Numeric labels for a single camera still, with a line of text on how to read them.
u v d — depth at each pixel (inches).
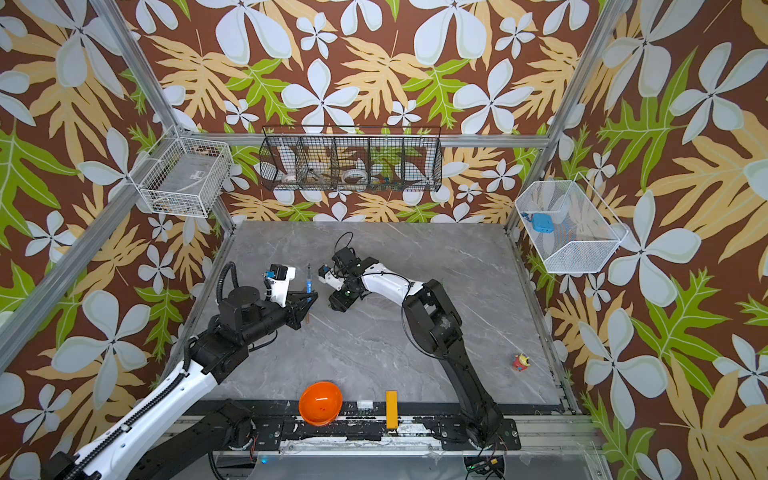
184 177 33.6
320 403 30.7
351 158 38.4
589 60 29.7
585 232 30.9
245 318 21.7
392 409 30.7
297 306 25.1
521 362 31.7
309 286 27.8
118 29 27.7
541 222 33.9
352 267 29.5
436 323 22.9
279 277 24.7
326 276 34.8
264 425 29.7
